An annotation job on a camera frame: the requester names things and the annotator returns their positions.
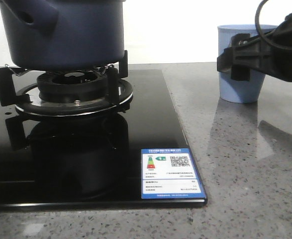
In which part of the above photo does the black pot support grate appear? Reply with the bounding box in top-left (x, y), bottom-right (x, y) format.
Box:
top-left (0, 53), bottom-right (133, 118)

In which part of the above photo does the dark blue cooking pot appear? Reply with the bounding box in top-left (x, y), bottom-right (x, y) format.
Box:
top-left (0, 0), bottom-right (124, 71)

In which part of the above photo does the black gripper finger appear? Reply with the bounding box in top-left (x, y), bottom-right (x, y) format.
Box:
top-left (217, 33), bottom-right (273, 81)

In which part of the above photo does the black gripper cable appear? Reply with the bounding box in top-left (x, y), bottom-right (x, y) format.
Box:
top-left (254, 0), bottom-right (292, 52)

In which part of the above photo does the light blue ribbed cup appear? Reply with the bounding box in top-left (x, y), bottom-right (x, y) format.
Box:
top-left (217, 24), bottom-right (265, 104)

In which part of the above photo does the black glass gas stove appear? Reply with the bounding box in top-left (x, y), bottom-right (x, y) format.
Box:
top-left (0, 70), bottom-right (207, 211)

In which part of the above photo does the black round gas burner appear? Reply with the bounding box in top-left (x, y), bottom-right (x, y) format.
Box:
top-left (37, 71), bottom-right (107, 103)

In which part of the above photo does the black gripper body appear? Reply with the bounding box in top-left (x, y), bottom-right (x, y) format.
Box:
top-left (272, 13), bottom-right (292, 82)

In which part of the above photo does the blue white energy label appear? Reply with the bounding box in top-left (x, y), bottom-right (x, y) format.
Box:
top-left (141, 148), bottom-right (206, 201)

